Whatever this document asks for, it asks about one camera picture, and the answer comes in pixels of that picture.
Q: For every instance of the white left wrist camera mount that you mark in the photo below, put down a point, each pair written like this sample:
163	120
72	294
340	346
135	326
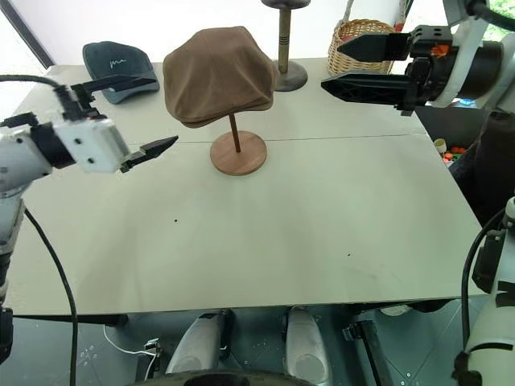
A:
96	144

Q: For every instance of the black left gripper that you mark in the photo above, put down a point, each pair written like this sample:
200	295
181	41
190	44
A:
86	106

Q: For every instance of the silver robot foot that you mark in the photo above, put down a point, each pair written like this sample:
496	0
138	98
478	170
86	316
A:
197	342
305	342

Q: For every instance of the red bottle cap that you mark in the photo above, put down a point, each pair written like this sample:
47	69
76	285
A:
457	151

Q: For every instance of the dark rounded robot body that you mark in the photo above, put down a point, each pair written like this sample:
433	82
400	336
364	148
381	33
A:
233	379

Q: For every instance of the dark metal hat stand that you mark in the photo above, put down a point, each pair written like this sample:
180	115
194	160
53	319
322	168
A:
290	76

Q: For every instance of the wicker basket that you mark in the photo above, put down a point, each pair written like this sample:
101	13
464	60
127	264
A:
354	56

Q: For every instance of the dark blue baseball cap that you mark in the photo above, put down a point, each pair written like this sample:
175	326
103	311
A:
116	64

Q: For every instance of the brown flat cap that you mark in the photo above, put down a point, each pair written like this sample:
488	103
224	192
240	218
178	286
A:
217	72

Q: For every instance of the black table leg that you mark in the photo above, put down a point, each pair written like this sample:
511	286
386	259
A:
368	346

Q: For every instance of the silver right robot foot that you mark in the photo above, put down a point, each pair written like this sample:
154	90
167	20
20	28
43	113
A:
305	342

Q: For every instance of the blue plastic item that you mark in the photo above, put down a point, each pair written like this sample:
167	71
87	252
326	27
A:
466	101

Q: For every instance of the black bulky fabric object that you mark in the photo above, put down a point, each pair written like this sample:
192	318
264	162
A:
491	173

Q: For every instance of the black table frame bar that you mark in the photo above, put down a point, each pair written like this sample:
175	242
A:
64	320

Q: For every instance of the silver left robot foot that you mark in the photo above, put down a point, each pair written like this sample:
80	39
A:
197	342

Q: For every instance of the black storage bin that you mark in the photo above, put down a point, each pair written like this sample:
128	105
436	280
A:
454	124

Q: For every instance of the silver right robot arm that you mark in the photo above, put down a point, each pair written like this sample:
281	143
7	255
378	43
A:
494	321

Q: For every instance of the yellow bottle cap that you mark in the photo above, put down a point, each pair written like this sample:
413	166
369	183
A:
439	143

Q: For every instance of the wooden hat stand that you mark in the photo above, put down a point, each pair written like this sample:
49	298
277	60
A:
239	157

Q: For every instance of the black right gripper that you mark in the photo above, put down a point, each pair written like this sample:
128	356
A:
428	64

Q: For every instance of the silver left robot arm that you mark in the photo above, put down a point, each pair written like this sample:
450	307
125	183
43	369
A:
16	157

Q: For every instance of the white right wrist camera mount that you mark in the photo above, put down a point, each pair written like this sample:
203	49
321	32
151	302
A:
468	52

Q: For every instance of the black diagonal pole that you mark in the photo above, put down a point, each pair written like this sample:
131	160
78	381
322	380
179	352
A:
28	34

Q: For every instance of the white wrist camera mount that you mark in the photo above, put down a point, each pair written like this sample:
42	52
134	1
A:
468	52
96	144

